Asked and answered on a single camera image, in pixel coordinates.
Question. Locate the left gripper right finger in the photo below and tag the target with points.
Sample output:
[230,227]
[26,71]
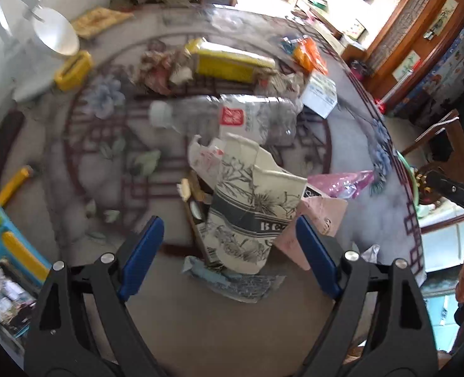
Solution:
[400,340]

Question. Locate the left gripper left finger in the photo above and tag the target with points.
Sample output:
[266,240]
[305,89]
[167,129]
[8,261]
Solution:
[61,342]

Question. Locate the pink plastic bag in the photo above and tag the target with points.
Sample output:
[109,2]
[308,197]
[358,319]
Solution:
[342,185]

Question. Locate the pink paper box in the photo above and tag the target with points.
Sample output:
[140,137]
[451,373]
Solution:
[326,214]

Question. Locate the blue grey snack wrapper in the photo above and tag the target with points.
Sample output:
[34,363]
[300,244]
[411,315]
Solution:
[243,288]

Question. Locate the floral paper bag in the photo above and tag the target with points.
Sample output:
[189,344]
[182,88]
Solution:
[254,200]

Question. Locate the white red plastic wrapper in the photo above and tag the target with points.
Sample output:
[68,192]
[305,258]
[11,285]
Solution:
[205,160]

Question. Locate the clear plastic bottle red label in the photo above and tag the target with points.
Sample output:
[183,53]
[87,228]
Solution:
[264,120]

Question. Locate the red brown wrapper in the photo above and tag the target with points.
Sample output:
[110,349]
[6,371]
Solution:
[161,71]

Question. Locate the dark wooden chair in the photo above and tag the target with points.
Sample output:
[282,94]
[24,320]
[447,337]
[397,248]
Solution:
[445,140]

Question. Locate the blue yellow toy box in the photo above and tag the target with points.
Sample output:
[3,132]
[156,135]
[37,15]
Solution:
[22,273]

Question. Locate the white green carton box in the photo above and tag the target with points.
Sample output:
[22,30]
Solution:
[320,94]

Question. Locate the wooden tv cabinet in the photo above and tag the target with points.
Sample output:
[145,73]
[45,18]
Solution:
[332,29]

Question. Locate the dark brown case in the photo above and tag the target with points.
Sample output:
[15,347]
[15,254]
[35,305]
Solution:
[10,128]

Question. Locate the orange plastic bag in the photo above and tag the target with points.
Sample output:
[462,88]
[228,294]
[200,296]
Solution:
[306,54]

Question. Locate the yellow cardboard box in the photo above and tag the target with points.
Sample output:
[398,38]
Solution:
[220,61]

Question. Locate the white desk lamp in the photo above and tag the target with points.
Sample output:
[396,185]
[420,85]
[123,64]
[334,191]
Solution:
[43,42]

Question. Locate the yellow patterned cushion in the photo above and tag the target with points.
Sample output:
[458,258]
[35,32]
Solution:
[97,20]

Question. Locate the yellow handled tool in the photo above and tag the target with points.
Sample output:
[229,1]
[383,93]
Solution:
[12,186]

